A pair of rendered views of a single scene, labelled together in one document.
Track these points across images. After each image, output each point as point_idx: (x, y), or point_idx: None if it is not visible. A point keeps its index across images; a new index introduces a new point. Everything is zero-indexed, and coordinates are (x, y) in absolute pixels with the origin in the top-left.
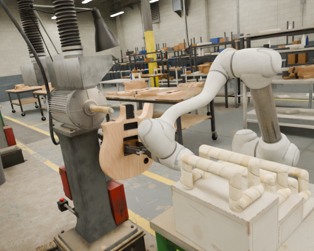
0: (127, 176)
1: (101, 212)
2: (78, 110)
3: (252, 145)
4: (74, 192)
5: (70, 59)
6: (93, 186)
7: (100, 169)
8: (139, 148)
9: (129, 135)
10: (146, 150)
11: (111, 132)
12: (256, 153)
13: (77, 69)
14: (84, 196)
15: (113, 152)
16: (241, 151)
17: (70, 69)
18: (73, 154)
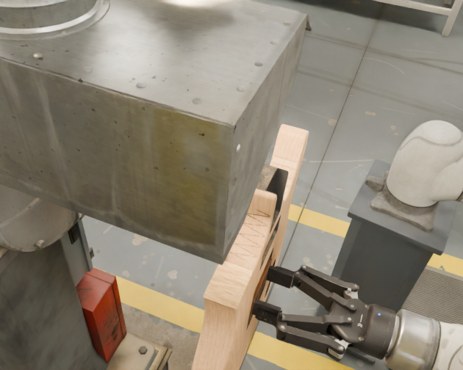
0: (240, 363)
1: (75, 363)
2: (34, 205)
3: None
4: None
5: (112, 94)
6: (52, 329)
7: (64, 280)
8: (322, 325)
9: (263, 269)
10: (363, 342)
11: (242, 308)
12: None
13: (190, 175)
14: (36, 368)
15: (235, 349)
16: (431, 181)
17: (92, 140)
18: None
